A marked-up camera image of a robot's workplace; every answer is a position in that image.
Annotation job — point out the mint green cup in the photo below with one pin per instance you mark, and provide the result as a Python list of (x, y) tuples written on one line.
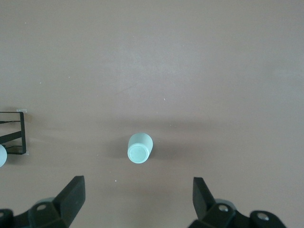
[(139, 152)]

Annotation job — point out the grey cup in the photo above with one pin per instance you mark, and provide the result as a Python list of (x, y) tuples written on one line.
[(2, 155)]

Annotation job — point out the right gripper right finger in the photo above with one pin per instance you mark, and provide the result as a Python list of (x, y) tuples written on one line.
[(202, 202)]

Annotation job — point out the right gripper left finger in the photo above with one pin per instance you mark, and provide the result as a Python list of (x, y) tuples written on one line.
[(71, 197)]

